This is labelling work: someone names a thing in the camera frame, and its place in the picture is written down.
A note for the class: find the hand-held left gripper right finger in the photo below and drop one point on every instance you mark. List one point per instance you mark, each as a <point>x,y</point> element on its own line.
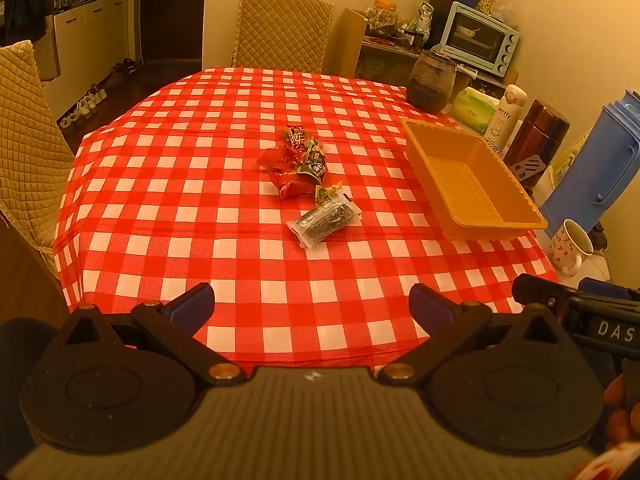
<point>430,307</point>

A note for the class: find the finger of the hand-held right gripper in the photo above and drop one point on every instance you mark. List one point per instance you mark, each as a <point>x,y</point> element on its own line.
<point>610,289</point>
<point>540,292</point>

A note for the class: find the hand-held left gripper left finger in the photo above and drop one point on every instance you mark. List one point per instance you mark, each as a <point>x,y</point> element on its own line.
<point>192,305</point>

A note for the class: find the yellow plastic tray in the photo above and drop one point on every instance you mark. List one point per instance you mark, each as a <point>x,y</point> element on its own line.
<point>470,185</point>

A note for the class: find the clear dark snack packet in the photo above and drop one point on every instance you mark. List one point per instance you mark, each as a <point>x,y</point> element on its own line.
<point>325,220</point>

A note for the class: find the yellow green candy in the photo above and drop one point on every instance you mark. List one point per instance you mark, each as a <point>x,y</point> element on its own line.
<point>329,193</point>

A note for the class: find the large red snack packet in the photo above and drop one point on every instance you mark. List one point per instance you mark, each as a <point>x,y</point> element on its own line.
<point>295,185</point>

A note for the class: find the dark green candy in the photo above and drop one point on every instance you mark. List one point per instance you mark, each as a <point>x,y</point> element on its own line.
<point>314,166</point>

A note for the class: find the red white striped candy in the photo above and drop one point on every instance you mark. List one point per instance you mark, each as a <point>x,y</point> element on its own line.
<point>297,139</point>

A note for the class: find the person's right hand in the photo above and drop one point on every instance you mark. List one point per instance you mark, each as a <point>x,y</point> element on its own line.
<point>622,422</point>

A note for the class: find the white patterned mug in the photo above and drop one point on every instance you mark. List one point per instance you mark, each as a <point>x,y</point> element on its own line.
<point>565,250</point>

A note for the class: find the red checkered tablecloth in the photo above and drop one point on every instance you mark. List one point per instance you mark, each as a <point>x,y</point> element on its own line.
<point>200,240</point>

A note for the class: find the blue thermos jug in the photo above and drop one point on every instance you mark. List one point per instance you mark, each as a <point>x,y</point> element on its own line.
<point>590,175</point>

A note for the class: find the red white cloth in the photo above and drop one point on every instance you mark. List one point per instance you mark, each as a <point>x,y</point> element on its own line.
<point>610,465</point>

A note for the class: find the yellow printed bag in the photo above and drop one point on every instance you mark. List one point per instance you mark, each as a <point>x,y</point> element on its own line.
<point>570,160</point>

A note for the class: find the brown metal thermos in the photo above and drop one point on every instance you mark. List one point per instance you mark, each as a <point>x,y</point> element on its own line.
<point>537,135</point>

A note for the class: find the white thermos bottle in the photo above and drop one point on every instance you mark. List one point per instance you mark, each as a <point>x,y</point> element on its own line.
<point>505,117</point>

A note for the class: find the green tissue pack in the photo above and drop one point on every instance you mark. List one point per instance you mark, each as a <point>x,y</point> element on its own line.
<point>475,110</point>

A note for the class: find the glass jar with dark liquid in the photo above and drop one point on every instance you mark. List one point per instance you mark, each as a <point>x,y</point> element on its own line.
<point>431,85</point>

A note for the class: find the quilted beige chair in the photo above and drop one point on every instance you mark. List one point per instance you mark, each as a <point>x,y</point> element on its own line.
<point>27,150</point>
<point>282,30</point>

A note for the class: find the row of shoes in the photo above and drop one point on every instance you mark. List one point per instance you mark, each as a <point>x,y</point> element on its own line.
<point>90,102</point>

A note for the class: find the blue toaster oven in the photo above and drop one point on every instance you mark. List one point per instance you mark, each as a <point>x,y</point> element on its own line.
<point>480,40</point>

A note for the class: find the white bowl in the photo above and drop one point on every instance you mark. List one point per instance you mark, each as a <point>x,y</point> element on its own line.
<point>470,31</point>

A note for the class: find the quilted beige chair back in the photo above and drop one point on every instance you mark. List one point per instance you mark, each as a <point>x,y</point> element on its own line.
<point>282,30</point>

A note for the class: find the dark door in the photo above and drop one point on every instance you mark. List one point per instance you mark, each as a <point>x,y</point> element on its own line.
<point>172,10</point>

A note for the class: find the plastic jar with orange lid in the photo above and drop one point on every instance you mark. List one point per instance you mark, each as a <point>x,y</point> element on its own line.
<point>381,14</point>

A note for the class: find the white cabinet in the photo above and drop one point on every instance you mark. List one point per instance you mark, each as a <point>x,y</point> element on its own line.
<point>90,25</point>

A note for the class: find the dark hanging clothing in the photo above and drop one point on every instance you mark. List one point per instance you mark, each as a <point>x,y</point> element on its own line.
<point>22,0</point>

